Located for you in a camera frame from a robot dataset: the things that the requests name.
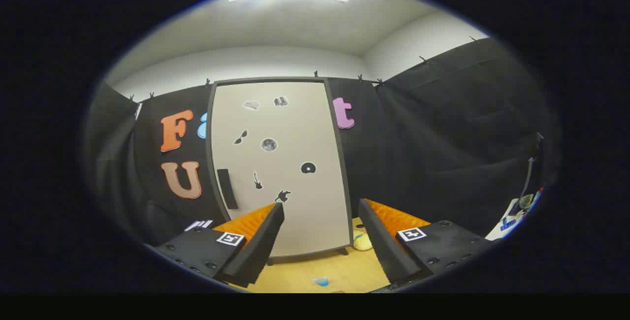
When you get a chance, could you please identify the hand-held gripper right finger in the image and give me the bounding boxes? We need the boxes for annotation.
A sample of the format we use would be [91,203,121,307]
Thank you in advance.
[358,198,493,285]

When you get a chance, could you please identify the dark grey cabinet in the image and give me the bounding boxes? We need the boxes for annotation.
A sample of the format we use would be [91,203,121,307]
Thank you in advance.
[206,77,354,266]

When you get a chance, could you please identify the black door handle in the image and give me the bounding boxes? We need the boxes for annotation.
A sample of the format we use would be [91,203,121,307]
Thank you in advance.
[217,168,239,210]

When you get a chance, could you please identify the yellow plush toy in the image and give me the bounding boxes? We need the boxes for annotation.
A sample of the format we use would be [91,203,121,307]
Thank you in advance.
[353,231,373,252]

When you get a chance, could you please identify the black backdrop cloth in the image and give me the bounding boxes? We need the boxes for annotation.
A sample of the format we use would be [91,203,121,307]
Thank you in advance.
[86,37,562,247]

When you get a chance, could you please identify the row of black cloth clips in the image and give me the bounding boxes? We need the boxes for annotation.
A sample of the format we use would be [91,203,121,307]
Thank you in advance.
[129,36,477,101]

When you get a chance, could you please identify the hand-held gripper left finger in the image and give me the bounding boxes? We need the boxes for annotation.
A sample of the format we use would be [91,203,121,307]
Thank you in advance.
[148,202,285,288]

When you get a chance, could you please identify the beige cabinet door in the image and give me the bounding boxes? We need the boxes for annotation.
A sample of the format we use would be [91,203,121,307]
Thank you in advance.
[211,81,351,257]

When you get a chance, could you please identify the white tray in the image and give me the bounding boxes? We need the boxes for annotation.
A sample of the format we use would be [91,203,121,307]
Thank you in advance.
[485,197,532,241]

